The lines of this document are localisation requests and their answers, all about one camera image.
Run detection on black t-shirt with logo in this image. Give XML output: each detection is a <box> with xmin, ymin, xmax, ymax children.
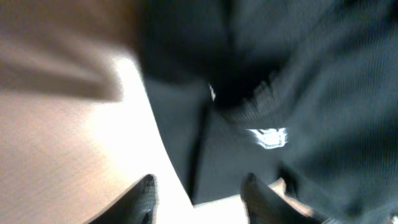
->
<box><xmin>139</xmin><ymin>0</ymin><xmax>397</xmax><ymax>223</ymax></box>

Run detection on beige folded trousers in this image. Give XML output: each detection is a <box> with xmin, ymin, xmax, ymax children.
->
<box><xmin>1</xmin><ymin>36</ymin><xmax>123</xmax><ymax>102</ymax></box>

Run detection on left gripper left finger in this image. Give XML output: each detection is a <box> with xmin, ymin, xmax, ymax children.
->
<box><xmin>89</xmin><ymin>174</ymin><xmax>157</xmax><ymax>224</ymax></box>

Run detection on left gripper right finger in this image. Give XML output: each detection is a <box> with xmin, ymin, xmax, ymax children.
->
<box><xmin>240</xmin><ymin>173</ymin><xmax>326</xmax><ymax>224</ymax></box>

